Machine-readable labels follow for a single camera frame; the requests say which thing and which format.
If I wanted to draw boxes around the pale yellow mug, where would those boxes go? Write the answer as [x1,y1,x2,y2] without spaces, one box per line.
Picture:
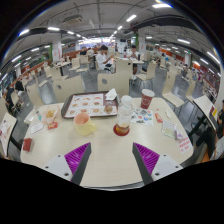
[73,112,98,137]

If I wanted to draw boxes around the dark tray with paper liner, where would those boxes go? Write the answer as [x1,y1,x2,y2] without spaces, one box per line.
[60,91,121,120]

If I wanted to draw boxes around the small white packet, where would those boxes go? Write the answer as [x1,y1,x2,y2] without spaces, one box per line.
[163,109,173,120]

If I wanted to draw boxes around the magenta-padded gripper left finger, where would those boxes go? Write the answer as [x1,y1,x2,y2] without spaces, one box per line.
[42,142,92,186]

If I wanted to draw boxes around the flat round red coaster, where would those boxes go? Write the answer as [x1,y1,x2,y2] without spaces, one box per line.
[112,124,131,138]

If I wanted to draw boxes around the clear plastic bottle white cap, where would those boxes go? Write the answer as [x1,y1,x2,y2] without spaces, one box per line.
[114,95,135,136]

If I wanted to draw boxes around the dark red pouch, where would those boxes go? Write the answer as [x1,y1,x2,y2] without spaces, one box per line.
[22,137,34,153]

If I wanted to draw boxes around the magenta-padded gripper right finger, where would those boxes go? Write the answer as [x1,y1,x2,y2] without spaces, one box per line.
[132,142,184,186]

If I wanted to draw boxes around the flat red packet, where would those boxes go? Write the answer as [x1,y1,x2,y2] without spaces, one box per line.
[46,121,60,131]

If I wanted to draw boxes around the person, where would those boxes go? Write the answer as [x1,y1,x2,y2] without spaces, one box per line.
[95,44,115,72]
[14,78,26,93]
[4,84,18,108]
[79,46,89,57]
[127,45,141,75]
[215,99,224,142]

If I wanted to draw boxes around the white paper napkin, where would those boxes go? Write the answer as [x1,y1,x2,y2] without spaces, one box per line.
[104,87,119,101]

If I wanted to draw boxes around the ceiling lights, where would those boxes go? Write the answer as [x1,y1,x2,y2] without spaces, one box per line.
[0,2,223,85]

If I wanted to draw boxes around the white card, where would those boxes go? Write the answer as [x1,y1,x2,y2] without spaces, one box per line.
[29,121,45,136]

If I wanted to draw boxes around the colourful sticker sheet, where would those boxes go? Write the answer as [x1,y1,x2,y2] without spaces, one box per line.
[130,106,155,127]

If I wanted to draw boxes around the clear plastic packet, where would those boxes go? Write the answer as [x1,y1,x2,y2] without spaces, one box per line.
[161,120,179,140]

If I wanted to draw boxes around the clear bag of fries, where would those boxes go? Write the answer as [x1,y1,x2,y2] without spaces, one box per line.
[41,104,61,126]

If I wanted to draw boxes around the white notice with red print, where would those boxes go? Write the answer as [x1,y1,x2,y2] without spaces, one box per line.
[176,134,194,155]

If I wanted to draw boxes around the small red sauce packet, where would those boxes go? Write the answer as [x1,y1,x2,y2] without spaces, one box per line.
[154,112,164,124]

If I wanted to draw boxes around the beige cafeteria table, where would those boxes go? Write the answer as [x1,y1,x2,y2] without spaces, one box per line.
[192,94,220,135]
[0,111,19,158]

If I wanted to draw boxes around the red paper cup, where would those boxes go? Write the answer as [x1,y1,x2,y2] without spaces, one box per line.
[140,88,156,111]

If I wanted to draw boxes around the beige cafeteria chairs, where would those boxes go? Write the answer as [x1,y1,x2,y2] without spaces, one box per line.
[0,49,214,115]

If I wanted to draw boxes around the beige chair with round hole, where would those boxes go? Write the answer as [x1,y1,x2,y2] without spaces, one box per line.
[52,75,85,103]
[97,71,131,98]

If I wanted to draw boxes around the ceiling air conditioner unit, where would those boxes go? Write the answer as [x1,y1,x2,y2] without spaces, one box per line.
[62,13,84,25]

